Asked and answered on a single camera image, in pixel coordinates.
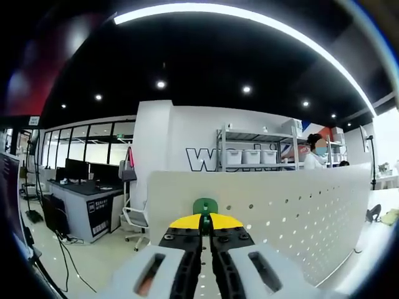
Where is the group of round ceiling spotlights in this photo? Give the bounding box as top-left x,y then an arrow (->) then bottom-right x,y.
60,79 -> 337,119

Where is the green hook assembly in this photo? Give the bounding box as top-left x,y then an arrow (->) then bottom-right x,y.
192,196 -> 219,239

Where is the white panel on stand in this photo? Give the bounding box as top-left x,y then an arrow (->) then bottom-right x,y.
358,124 -> 370,153

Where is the black computer monitor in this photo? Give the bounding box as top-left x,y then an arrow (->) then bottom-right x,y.
89,163 -> 121,185
64,158 -> 91,185

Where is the grey hanging bag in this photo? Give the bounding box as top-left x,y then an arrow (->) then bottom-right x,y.
120,160 -> 137,182

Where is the black tripod stand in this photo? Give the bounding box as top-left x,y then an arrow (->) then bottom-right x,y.
369,134 -> 378,191

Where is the pale yellow cloth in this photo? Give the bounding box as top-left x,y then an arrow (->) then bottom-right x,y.
382,207 -> 399,225

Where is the black computer tower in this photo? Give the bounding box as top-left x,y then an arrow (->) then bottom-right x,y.
42,194 -> 71,237

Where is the dark grey office counter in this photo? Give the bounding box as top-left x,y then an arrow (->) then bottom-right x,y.
46,179 -> 125,244

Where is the white perforated mounting plate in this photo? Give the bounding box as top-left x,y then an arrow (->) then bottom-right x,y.
146,164 -> 373,289

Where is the grey metal shelving rack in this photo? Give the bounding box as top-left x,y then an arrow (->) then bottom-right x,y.
216,123 -> 347,173

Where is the white plastic crate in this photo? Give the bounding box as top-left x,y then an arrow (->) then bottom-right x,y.
282,118 -> 304,136

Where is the dark grey object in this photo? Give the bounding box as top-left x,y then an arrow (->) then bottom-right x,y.
365,204 -> 383,224

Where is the white coat stand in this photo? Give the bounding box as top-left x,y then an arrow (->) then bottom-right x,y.
122,146 -> 132,216

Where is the long ceiling light strip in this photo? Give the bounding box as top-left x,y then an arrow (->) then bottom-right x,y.
112,2 -> 378,116

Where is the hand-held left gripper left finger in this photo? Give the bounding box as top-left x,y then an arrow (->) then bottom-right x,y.
102,213 -> 204,299

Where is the white office chair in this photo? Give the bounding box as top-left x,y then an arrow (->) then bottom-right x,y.
122,199 -> 151,252

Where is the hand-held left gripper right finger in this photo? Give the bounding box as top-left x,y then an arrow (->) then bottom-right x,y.
208,213 -> 315,299

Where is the black floor stand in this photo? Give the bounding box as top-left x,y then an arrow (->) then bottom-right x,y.
24,129 -> 44,224

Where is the white storage bin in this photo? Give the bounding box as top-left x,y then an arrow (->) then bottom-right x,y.
261,149 -> 279,164
243,149 -> 261,165
224,149 -> 243,165

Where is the dark computer monitor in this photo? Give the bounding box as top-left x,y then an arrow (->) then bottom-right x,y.
0,151 -> 35,261

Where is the white power strip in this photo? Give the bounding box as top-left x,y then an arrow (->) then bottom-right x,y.
55,233 -> 84,244

